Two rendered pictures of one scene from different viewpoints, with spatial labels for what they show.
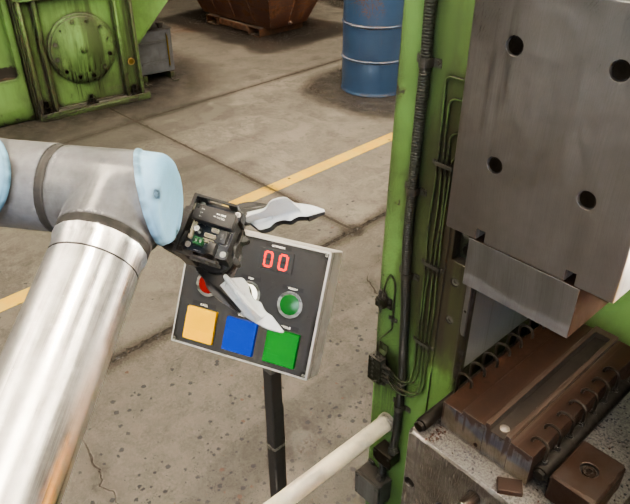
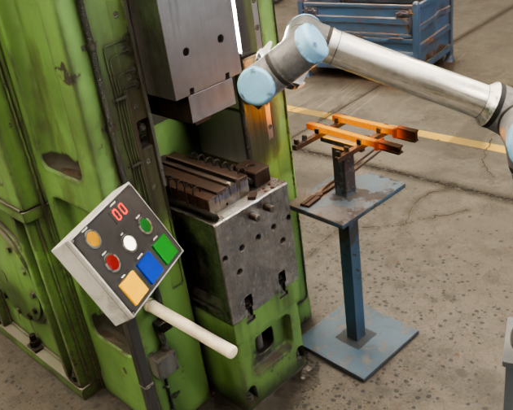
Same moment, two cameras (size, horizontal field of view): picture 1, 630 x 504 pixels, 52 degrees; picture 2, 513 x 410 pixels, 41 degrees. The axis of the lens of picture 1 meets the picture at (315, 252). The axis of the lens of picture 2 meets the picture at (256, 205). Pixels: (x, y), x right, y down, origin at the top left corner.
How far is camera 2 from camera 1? 1.98 m
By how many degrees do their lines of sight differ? 75
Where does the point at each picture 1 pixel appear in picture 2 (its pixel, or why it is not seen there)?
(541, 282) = (220, 88)
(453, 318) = (156, 183)
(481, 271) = (198, 108)
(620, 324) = not seen: hidden behind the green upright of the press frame
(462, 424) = (218, 201)
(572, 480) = (256, 169)
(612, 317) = not seen: hidden behind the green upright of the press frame
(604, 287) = (238, 67)
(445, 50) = (96, 34)
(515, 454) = (241, 183)
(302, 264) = (128, 200)
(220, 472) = not seen: outside the picture
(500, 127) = (182, 32)
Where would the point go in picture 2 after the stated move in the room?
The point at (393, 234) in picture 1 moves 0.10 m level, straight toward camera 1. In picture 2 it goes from (105, 170) to (135, 167)
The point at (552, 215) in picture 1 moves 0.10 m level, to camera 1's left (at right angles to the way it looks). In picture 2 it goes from (212, 54) to (213, 63)
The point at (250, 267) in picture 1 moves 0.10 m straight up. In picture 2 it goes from (116, 228) to (107, 198)
